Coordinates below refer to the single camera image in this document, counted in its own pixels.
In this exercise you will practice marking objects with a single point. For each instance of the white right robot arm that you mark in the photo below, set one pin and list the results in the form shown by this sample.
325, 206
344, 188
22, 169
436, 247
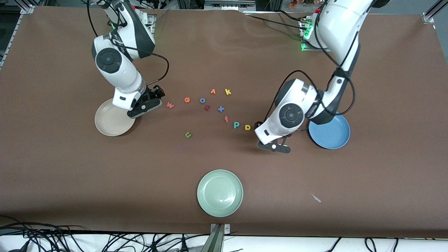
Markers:
115, 75

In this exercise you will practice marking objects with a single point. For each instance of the teal foam letter p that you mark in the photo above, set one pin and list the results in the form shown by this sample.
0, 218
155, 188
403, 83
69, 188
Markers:
236, 125

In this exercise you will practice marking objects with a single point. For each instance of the blue round plate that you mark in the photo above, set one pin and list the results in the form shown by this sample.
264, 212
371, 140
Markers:
332, 134

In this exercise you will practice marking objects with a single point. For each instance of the small white paper scrap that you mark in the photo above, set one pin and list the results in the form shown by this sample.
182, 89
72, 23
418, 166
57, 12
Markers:
316, 198

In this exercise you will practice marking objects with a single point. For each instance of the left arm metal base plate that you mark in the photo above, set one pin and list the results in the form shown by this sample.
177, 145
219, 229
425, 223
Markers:
306, 48

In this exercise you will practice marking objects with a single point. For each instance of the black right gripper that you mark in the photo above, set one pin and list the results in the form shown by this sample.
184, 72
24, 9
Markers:
153, 93

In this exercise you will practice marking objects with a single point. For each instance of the aluminium frame post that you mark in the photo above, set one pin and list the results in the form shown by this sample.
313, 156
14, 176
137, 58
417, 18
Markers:
27, 8
434, 12

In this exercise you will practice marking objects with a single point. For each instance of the grey power strip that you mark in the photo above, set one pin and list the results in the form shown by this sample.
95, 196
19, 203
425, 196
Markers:
227, 5

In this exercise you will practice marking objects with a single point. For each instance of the beige round plate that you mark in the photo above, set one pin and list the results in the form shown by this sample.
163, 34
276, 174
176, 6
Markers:
110, 120

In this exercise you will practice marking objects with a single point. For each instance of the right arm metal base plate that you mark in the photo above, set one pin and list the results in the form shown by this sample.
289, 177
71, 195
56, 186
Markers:
152, 21

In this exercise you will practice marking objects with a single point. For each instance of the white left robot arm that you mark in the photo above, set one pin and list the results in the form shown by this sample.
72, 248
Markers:
290, 115

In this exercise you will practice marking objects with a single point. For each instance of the pink foam letter w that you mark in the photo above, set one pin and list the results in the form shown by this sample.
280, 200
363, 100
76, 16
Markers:
170, 105

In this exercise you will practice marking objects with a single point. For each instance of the pale green round plate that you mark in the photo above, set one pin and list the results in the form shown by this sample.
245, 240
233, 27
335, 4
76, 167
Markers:
219, 193

